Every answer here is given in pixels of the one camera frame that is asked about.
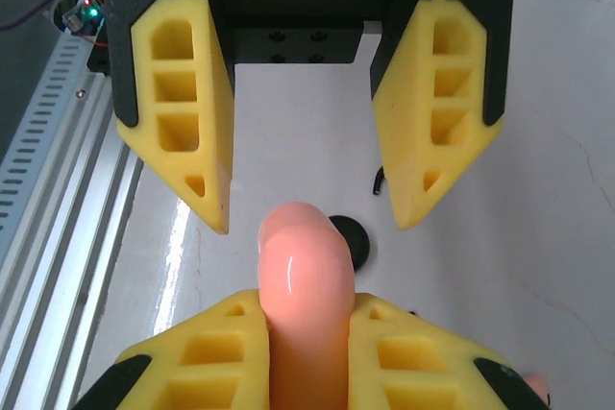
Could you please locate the control board with LEDs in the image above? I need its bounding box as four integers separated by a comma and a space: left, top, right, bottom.
45, 0, 108, 49

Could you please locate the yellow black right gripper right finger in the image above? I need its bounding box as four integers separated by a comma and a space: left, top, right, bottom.
348, 292, 552, 410

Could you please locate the black round disc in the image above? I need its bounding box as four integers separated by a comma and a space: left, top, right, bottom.
329, 214, 371, 273

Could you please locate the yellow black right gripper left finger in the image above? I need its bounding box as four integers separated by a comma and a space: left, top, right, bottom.
71, 287, 273, 410

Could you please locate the pink wireless earbud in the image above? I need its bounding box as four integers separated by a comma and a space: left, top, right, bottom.
522, 374, 550, 404

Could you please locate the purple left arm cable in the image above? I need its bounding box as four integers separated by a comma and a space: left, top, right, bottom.
0, 0, 95, 31

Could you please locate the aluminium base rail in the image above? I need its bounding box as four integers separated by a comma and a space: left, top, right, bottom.
0, 68, 145, 410

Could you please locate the pink earbud charging case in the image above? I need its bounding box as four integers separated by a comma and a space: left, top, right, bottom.
258, 202, 357, 410

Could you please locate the grey slotted cable duct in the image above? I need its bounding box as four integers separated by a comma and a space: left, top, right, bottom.
0, 30, 95, 233

